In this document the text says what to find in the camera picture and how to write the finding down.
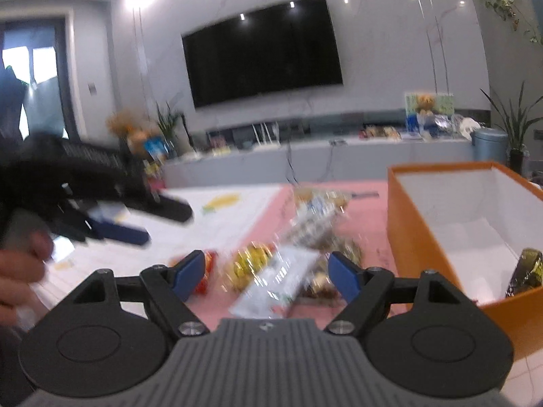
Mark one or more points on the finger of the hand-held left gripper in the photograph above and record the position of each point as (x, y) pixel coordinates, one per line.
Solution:
(127, 233)
(169, 208)

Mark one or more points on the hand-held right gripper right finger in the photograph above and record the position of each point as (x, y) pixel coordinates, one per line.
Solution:
(341, 273)

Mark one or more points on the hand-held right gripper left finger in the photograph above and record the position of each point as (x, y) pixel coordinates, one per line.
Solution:
(191, 269)

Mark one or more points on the red snack packet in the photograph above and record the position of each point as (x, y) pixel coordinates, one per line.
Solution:
(205, 273)

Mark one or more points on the clear packet of round snacks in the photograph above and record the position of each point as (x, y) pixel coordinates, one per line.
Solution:
(322, 237)

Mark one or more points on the yellow snack packet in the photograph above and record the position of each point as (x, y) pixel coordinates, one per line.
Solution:
(248, 265)

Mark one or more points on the white and green snack packet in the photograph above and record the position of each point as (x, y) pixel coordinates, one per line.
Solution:
(275, 282)

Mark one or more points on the orange cardboard box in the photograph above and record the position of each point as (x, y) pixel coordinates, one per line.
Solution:
(424, 237)

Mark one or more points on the person's left hand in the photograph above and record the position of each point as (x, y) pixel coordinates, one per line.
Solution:
(21, 275)

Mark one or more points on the brown snack packet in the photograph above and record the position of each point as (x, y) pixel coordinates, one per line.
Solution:
(320, 286)

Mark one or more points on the white printed table cloth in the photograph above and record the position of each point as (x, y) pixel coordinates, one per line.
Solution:
(229, 229)

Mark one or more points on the blue snack bag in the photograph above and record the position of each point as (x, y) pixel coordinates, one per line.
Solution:
(156, 148)

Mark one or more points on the clear packet of pastries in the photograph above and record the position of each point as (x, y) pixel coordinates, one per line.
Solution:
(322, 201)

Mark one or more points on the orange dried flower bouquet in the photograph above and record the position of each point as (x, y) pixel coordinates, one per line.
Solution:
(123, 123)

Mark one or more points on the black pen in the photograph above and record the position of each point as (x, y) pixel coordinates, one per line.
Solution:
(365, 195)

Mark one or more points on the green leafy plant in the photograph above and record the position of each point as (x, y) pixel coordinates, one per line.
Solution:
(167, 127)

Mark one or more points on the dark framed glass door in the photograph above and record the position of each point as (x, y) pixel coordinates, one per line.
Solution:
(63, 72)

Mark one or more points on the grey low television cabinet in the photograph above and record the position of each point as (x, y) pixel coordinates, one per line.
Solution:
(360, 159)

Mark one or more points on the white router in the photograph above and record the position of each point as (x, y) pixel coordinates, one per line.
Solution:
(266, 135)

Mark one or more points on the pile of colourful snack packets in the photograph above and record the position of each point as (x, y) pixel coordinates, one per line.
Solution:
(379, 132)

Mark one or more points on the dark gold snack packet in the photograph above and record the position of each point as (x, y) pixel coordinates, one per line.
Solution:
(526, 273)

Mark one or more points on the brown teddy bear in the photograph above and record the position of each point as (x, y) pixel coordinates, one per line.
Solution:
(425, 104)

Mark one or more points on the white crumpled bag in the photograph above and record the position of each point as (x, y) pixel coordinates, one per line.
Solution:
(466, 127)

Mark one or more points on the blue round trash can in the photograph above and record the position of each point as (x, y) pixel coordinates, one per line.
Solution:
(490, 146)

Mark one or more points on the green gift box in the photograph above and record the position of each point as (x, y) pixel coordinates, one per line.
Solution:
(443, 106)

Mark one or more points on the tall potted plant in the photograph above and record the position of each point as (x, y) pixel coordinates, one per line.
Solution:
(515, 135)

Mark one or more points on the hanging vine plant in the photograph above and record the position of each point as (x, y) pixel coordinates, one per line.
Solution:
(505, 8)

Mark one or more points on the grey wall switch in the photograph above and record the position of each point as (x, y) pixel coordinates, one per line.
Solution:
(92, 88)

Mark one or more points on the black wall television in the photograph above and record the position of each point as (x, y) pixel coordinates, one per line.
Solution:
(263, 51)

